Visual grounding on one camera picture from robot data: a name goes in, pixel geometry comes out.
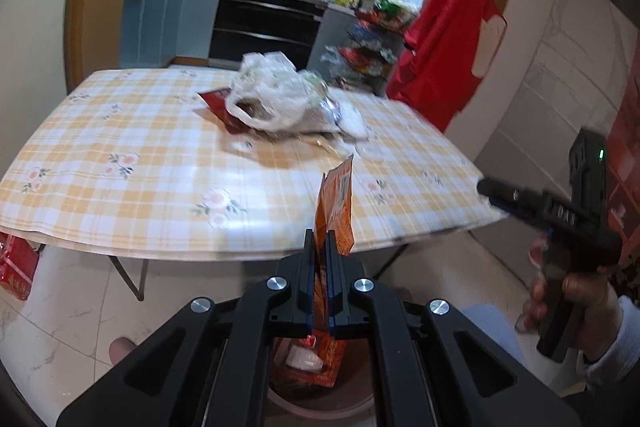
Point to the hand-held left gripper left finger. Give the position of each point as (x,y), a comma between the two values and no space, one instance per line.
(301,279)

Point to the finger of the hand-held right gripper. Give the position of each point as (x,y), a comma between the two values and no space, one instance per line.
(520,212)
(507,191)

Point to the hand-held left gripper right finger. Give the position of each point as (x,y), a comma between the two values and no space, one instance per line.
(339,279)

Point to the orange snack wrapper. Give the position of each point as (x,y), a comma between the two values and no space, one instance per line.
(336,202)

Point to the brown waste bin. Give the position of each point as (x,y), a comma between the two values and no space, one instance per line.
(320,399)

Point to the white fluffy pad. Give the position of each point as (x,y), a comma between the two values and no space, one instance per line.
(354,119)

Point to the white plastic bag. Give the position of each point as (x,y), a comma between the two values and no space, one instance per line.
(272,92)

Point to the person's right forearm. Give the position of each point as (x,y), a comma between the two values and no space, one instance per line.
(617,347)

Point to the person's right hand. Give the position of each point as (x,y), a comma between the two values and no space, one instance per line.
(587,307)

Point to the black table leg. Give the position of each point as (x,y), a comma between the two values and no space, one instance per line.
(131,279)
(392,259)

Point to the red-orange crumpled packet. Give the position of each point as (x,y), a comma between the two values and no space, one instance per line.
(331,352)

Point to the white crumpled tissue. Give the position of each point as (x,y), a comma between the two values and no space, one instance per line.
(302,357)

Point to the red hanging garment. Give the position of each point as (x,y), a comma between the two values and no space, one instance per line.
(450,32)

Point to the yellow checked tablecloth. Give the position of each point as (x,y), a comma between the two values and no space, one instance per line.
(150,167)

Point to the dark red snack packet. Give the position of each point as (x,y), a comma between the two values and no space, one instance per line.
(220,104)

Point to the black oven range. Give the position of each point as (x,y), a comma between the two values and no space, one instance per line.
(270,17)

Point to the red printed box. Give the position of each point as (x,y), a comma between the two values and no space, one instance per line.
(15,264)

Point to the grey kitchen cabinets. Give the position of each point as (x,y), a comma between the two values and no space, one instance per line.
(165,24)

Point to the cream refrigerator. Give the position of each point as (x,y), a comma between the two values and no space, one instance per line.
(30,57)

